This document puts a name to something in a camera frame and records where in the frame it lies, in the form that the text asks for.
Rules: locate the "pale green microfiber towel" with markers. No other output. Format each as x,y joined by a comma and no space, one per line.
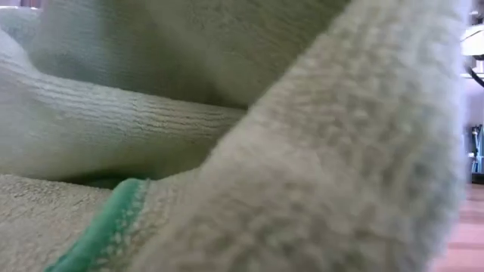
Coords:
227,151

